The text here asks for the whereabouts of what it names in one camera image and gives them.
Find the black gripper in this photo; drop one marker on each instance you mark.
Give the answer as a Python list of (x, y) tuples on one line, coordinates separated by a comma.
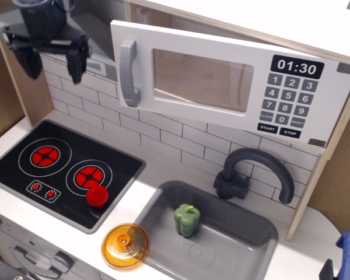
[(44, 28)]

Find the black toy stove top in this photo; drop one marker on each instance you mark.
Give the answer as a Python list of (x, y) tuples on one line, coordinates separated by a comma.
[(53, 167)]

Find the green toy bell pepper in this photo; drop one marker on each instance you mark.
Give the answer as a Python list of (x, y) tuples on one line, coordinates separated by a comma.
[(186, 219)]

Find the grey microwave door handle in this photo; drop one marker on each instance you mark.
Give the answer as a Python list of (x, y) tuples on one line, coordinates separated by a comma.
[(131, 95)]

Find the red toy tomato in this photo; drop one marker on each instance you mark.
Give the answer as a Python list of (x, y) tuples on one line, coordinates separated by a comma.
[(97, 196)]

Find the grey toy sink basin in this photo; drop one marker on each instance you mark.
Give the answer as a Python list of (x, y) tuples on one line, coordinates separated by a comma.
[(230, 242)]

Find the white toy microwave door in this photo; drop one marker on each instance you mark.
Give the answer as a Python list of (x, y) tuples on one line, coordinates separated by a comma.
[(239, 84)]

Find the grey toy oven front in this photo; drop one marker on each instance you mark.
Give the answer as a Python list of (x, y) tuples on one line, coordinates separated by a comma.
[(39, 258)]

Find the orange transparent pot lid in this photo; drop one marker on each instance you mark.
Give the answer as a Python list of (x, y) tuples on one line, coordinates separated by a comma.
[(125, 246)]

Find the grey toy range hood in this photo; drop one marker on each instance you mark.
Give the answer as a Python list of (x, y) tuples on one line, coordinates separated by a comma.
[(94, 18)]

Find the black clamp piece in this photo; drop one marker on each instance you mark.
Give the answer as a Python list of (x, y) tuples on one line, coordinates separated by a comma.
[(327, 272)]

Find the dark grey toy faucet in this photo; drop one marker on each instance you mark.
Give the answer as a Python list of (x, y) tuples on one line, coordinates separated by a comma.
[(233, 182)]

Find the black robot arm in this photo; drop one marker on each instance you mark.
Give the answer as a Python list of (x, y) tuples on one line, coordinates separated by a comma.
[(43, 4)]

